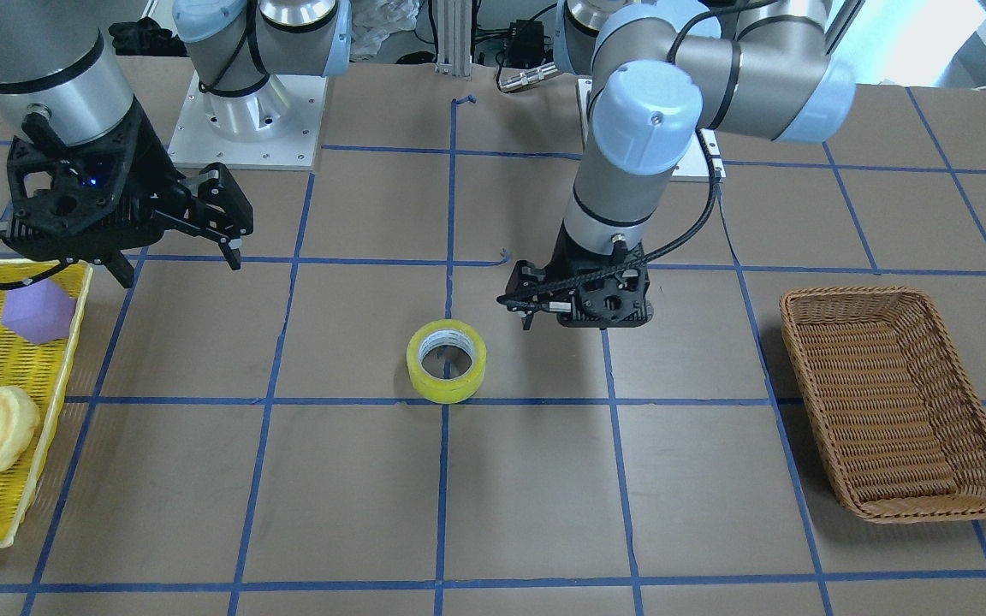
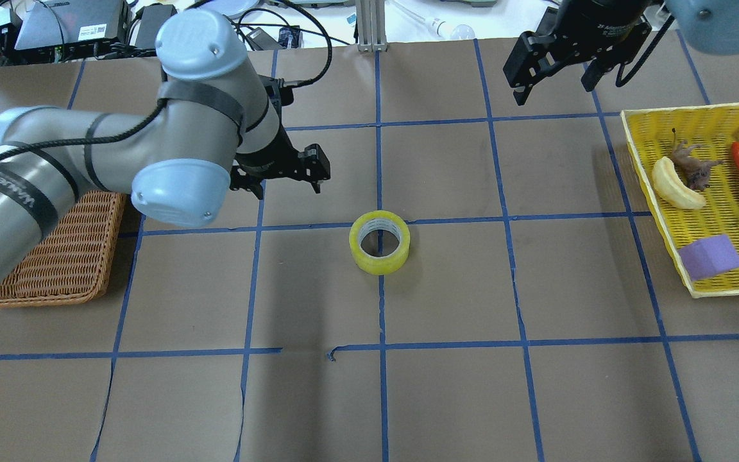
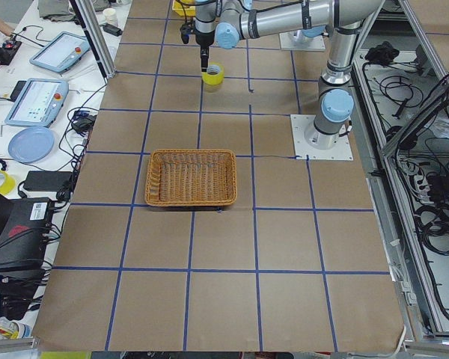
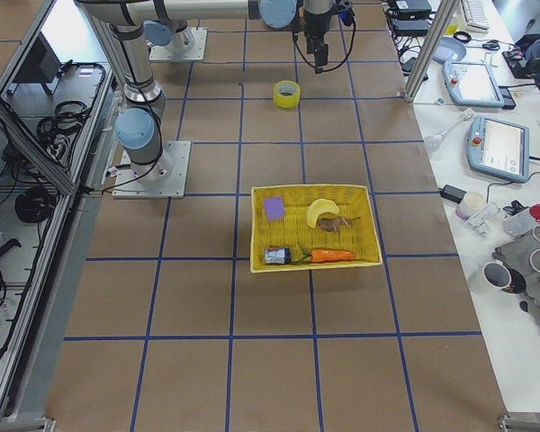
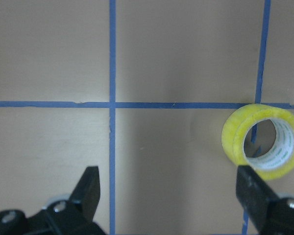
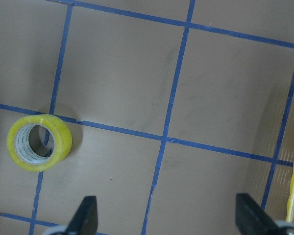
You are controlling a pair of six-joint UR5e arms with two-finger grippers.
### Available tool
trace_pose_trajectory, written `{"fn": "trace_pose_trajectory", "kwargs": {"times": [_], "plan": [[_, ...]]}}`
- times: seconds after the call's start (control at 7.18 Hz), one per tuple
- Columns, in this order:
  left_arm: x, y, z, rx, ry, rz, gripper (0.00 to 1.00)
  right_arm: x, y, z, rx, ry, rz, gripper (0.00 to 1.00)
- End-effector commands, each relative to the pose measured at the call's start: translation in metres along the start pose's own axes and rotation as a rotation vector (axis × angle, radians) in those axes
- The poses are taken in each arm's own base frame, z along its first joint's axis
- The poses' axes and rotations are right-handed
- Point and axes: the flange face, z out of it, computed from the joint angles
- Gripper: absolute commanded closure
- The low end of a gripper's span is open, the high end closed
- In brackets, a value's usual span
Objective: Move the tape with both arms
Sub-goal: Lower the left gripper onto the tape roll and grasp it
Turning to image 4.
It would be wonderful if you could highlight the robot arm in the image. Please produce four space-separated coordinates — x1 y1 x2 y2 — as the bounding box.
111 26 171 182
82 1 340 74

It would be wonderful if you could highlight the orange toy carrot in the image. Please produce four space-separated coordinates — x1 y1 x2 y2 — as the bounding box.
310 248 356 264

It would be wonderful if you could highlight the light blue plate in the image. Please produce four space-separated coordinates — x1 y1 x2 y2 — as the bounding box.
433 37 467 64

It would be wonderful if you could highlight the yellow plastic basket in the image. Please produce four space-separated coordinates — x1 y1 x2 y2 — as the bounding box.
250 184 383 273

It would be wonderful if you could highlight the small battery can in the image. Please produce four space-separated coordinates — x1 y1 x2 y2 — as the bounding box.
264 247 292 266

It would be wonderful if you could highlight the teach pendant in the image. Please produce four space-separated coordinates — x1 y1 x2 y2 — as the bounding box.
466 115 530 184
442 61 505 108

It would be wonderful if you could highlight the upper teach pendant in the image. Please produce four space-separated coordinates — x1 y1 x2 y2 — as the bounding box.
442 61 505 108

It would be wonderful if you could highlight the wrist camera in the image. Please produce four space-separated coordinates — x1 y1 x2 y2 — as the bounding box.
335 0 356 27

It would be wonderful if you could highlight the white mug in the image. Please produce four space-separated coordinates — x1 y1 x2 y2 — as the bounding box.
481 261 512 290

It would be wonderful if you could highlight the pale toy banana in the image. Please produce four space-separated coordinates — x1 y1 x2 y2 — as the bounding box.
306 198 340 228

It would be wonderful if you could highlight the yellow tape roll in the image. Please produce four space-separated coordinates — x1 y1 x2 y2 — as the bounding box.
273 80 301 109

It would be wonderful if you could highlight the lower teach pendant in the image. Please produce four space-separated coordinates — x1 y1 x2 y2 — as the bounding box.
466 115 530 184

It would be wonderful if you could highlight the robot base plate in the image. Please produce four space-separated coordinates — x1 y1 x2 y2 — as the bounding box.
146 27 208 63
112 140 192 199

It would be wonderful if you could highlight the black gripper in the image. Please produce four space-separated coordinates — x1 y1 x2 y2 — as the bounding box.
305 32 329 73

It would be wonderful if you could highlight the purple foam block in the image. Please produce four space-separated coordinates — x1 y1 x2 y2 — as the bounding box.
264 196 285 221

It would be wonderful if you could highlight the toy lion figure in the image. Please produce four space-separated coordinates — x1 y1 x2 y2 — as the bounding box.
317 216 360 235

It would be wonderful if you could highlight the aluminium frame post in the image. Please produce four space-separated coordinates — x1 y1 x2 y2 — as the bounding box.
403 0 458 103

